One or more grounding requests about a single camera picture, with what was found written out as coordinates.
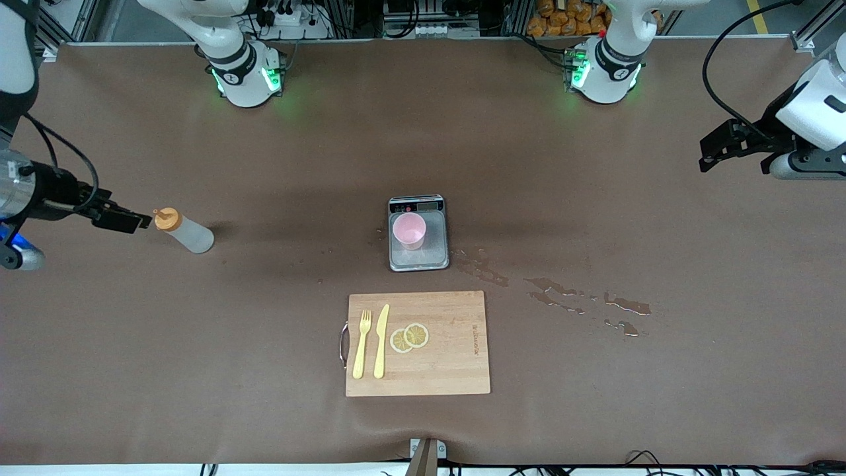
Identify translucent sauce bottle orange cap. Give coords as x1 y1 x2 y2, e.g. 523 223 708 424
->
153 208 215 255

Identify pink plastic cup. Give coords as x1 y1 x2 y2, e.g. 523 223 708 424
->
392 212 427 251

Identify pile of orange packets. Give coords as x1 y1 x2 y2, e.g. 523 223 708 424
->
527 0 612 37

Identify white power strip black plugs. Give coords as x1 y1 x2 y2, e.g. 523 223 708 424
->
254 0 331 40

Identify yellow plastic fork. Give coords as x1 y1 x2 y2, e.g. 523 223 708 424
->
352 309 372 380

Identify yellow plastic knife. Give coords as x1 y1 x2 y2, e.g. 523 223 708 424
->
373 304 391 379

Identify silver digital kitchen scale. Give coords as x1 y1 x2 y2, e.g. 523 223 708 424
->
387 194 451 272

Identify white labelled device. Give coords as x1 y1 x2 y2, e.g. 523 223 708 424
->
383 19 481 39

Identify wooden cutting board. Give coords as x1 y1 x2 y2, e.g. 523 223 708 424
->
339 291 492 397

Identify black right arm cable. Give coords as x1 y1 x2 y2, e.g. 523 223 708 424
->
22 111 101 214

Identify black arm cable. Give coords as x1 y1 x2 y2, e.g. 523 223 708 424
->
701 0 804 137
22 111 101 214

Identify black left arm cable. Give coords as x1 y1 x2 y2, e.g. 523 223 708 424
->
701 0 804 137

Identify aluminium frame profile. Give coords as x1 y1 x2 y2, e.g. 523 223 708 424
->
790 0 846 55
36 0 100 63

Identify metal mount bracket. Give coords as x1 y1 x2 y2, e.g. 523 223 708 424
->
408 438 448 476

